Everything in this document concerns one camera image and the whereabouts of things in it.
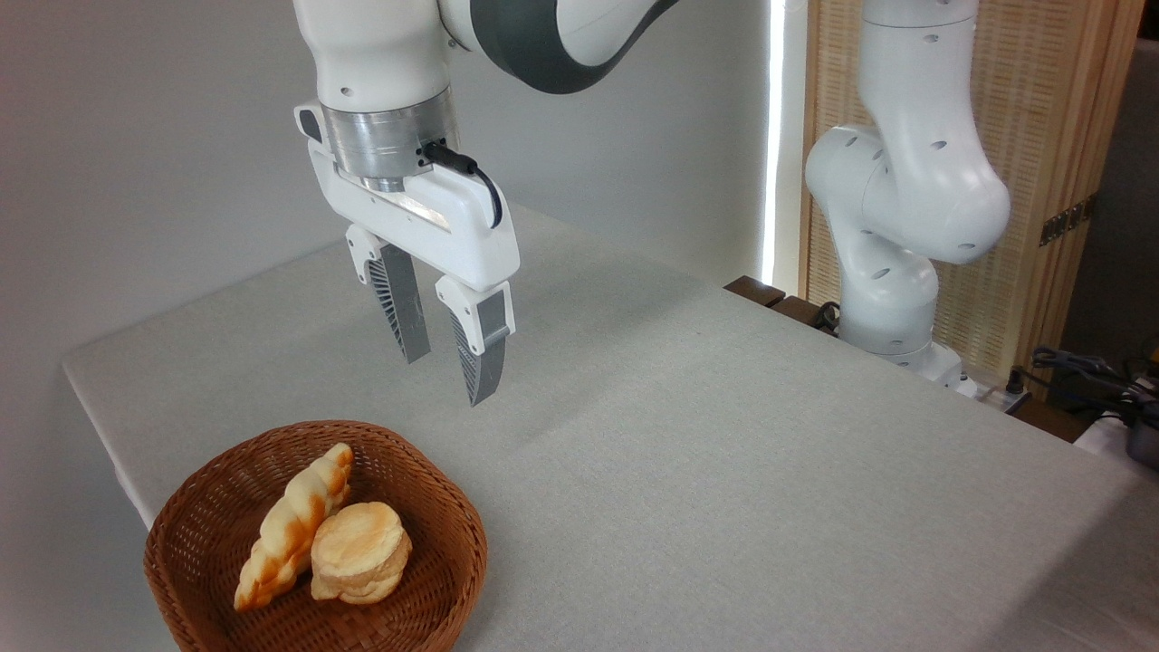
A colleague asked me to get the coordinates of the white power strip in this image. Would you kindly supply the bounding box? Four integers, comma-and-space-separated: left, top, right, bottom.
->
960, 377, 1033, 416

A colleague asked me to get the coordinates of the brown wicker basket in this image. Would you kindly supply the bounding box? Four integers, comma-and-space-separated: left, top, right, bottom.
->
143, 419, 489, 652

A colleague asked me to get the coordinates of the round bread bun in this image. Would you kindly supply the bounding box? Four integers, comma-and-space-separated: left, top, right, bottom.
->
310, 502, 414, 606

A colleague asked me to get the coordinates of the wooden slatted screen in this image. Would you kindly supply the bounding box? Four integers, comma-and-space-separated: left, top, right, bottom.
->
799, 0, 1147, 401

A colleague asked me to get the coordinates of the twisted bread loaf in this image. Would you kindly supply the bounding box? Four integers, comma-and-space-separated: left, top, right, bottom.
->
234, 442, 355, 613

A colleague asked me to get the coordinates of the black cable bundle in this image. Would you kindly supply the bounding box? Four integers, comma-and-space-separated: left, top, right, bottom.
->
1007, 346, 1159, 428

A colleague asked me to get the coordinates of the dark wooden block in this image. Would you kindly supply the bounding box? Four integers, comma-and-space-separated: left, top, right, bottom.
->
723, 275, 787, 310
770, 295, 839, 338

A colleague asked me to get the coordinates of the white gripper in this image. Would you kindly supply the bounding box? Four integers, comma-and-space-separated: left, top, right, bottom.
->
294, 102, 522, 408

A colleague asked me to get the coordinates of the dark metal screen hinge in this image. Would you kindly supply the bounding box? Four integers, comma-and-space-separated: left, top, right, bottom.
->
1039, 194, 1099, 248

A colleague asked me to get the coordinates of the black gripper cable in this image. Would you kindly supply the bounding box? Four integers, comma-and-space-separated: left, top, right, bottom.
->
422, 139, 504, 230

